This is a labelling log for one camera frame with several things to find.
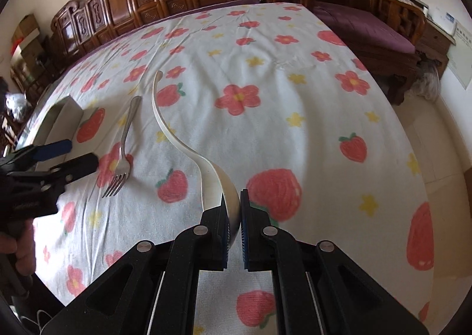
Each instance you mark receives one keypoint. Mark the white plastic ladle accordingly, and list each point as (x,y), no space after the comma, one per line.
(212,191)

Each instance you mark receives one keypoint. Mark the wooden side table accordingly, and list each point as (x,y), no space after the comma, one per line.
(437,47)

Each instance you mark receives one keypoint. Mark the person's left hand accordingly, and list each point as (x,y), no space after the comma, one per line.
(24,250)

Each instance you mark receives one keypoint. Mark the white paper box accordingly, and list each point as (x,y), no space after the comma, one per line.
(442,19)

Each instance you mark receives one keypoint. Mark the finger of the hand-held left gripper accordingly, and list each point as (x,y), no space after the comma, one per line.
(81,165)
(55,148)

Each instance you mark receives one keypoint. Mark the purple seat cushion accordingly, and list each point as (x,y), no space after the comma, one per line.
(361,30)

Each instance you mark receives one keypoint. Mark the white wall poster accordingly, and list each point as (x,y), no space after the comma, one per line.
(461,58)

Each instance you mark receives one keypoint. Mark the stainless steel utensil holder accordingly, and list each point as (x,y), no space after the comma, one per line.
(70,110)

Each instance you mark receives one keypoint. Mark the white plastic bag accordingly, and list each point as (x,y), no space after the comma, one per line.
(16,106)

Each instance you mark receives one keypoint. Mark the small white fan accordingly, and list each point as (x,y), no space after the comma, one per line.
(428,82)

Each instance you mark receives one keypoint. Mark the strawberry flower print tablecloth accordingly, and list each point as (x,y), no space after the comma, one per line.
(295,43)

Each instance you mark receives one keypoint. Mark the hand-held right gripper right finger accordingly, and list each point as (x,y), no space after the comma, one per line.
(245,239)

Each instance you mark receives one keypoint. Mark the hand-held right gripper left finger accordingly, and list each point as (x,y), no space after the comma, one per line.
(225,239)

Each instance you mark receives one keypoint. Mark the dark wooden shelf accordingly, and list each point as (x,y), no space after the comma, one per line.
(33,65)

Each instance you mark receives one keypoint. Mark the stacked cardboard boxes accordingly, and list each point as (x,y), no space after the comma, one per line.
(25,36)

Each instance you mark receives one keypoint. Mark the steel fork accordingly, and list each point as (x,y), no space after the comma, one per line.
(121,165)

